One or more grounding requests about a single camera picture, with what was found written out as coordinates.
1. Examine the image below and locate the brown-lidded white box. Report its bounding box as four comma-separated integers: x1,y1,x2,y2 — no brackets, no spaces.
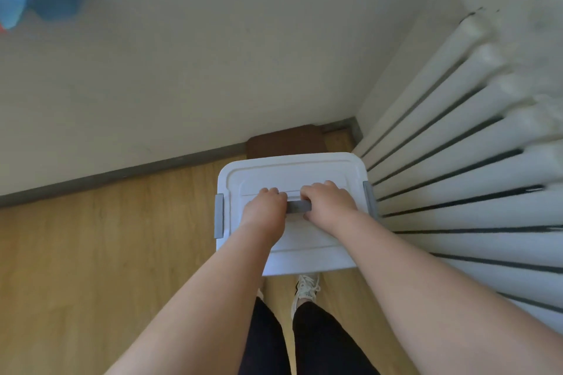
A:
245,124,328,160

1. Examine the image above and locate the person's left hand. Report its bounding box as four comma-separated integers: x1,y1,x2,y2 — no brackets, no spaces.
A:
239,187,289,243

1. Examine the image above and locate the white radiator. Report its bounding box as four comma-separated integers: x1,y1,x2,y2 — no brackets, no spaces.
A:
351,9,563,336

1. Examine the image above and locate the person's right forearm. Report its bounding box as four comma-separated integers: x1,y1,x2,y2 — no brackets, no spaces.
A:
336,207,563,375

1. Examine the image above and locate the person's leg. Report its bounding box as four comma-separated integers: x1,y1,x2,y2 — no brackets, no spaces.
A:
237,295,291,375
292,299,379,375

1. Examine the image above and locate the large white storage box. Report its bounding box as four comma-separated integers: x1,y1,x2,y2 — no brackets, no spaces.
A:
214,151,379,278

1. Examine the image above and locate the person's right leg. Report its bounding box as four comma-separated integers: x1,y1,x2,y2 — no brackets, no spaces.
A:
292,299,379,375

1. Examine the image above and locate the person's left leg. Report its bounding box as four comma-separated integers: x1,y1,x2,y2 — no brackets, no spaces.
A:
237,295,291,375

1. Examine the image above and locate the person's right white shoe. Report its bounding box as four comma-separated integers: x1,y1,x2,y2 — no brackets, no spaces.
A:
291,273,322,318

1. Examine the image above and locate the person's left forearm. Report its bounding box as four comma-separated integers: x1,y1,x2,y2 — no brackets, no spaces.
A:
103,220,282,375

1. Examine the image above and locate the person's right hand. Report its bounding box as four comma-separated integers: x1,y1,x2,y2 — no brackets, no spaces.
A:
300,180,358,233

